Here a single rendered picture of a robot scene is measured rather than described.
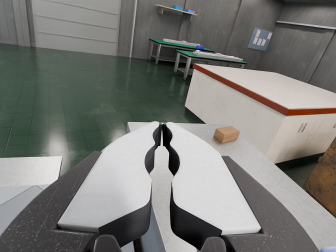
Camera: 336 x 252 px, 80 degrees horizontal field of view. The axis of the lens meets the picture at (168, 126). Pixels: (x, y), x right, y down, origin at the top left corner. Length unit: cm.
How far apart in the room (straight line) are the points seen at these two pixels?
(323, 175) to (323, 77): 855
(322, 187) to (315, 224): 195
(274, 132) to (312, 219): 190
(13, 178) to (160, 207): 77
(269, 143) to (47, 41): 698
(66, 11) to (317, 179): 743
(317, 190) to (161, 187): 232
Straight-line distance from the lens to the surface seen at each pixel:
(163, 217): 60
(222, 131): 101
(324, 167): 274
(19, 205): 92
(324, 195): 279
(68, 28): 780
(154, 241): 64
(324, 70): 1107
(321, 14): 1171
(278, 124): 264
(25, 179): 117
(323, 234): 83
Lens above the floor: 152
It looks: 27 degrees down
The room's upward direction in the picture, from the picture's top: 12 degrees clockwise
